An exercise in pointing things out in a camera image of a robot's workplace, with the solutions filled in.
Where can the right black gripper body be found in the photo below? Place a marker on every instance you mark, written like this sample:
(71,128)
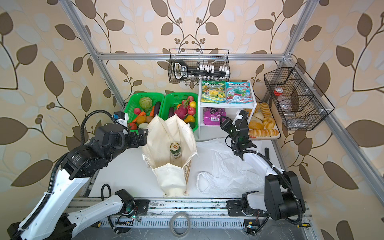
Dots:
(229,128)

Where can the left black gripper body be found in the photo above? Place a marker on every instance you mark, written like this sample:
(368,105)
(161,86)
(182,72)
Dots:
(130,140)

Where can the purple snack bag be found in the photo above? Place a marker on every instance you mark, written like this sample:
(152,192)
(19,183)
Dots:
(211,116)

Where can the teal red snack bag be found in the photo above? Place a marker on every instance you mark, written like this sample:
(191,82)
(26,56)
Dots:
(238,93)

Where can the cream canvas tote bag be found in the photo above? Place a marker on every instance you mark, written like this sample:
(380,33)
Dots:
(172,174)

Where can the green white drink can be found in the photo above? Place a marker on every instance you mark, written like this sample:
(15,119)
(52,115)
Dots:
(176,150)

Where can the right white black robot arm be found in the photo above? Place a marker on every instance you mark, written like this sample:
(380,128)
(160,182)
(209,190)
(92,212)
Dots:
(282,197)

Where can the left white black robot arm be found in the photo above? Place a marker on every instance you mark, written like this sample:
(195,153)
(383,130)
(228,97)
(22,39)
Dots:
(48,220)

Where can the white plastic grocery bag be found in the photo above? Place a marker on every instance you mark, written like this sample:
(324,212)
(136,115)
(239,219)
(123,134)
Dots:
(221,174)

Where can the white radish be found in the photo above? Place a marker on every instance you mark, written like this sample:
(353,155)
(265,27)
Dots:
(143,126)

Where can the tray of bread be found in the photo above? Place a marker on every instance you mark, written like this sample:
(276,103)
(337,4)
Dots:
(262,124)

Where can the brown potato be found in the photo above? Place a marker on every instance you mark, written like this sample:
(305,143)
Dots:
(149,119)

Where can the white two-tier shelf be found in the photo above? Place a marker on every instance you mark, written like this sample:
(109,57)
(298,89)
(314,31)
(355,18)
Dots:
(231,109)

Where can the left green plastic basket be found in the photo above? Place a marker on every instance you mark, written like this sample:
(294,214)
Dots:
(136,114)

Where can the green plastic basket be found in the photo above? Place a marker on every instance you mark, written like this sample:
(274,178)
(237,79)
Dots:
(175,100)
(136,114)

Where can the green cabbage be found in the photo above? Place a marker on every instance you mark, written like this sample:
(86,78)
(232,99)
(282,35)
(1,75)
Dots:
(146,103)

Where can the dark purple eggplant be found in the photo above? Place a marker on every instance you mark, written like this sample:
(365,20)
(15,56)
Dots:
(157,108)

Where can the yellow green snack bag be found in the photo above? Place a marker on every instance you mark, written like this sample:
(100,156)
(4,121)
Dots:
(213,92)

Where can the small purple eggplant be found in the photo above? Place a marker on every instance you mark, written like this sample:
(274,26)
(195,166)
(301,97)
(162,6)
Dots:
(171,112)

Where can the yellow pear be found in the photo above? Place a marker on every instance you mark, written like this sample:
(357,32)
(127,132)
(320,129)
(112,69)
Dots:
(189,119)

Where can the red apple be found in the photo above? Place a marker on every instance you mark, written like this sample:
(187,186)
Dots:
(191,111)

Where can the yellow lemon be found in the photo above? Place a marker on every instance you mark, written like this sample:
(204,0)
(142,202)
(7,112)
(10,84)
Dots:
(193,104)

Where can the right green plastic basket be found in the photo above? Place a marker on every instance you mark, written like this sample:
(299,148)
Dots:
(175,100)

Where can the pink dragon fruit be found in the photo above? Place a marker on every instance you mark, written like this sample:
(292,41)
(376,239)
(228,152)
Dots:
(182,110)

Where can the black barcode scanner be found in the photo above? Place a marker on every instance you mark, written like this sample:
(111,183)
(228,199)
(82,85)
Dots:
(183,71)

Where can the roll of clear tape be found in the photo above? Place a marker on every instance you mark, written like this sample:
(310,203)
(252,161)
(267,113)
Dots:
(180,224)

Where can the right yellow black screwdriver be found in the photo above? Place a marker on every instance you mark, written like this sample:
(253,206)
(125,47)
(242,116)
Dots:
(304,225)

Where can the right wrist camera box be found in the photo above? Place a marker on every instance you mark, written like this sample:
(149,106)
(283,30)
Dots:
(242,115)

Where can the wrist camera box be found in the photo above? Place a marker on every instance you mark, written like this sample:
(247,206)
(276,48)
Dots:
(121,118)
(242,115)

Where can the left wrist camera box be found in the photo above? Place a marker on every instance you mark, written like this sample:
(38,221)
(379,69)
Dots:
(121,118)

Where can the green handled tool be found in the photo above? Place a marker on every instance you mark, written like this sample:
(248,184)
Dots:
(267,153)

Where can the right black wire basket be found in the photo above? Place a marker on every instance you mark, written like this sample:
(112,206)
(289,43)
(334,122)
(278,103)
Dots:
(300,101)

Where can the black wire basket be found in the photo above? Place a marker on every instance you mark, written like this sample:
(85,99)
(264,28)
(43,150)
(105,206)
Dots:
(300,101)
(216,57)

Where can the back black wire basket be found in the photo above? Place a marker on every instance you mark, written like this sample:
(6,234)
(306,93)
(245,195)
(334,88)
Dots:
(216,57)

